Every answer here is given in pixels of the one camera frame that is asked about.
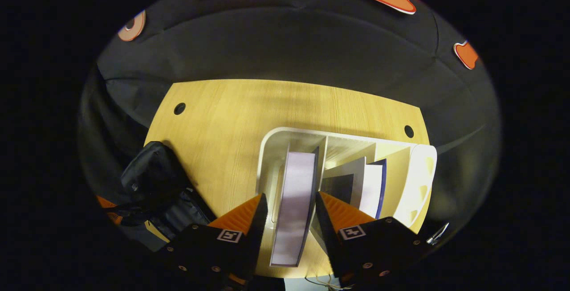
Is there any purple cover book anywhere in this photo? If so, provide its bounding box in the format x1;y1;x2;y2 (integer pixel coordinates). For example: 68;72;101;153
269;146;320;268

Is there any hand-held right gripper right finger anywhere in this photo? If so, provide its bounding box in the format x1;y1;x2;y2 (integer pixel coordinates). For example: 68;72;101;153
315;191;432;288

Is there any silver metal clip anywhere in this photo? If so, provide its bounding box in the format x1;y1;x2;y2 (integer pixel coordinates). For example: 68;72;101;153
425;222;450;246

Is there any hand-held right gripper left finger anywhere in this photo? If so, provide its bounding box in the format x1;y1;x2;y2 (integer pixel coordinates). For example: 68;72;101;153
160;193;269;291

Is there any white bookshelf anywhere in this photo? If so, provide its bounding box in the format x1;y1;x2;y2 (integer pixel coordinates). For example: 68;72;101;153
256;126;438;247

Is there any blue picture cover book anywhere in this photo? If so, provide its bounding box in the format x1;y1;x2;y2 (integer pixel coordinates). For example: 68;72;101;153
321;156;387;220

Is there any black schoolbag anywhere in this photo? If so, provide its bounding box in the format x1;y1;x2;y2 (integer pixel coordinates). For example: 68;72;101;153
119;141;219;252

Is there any black backdrop cloth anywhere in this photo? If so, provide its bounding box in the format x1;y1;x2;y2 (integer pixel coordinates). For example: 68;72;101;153
78;0;501;247

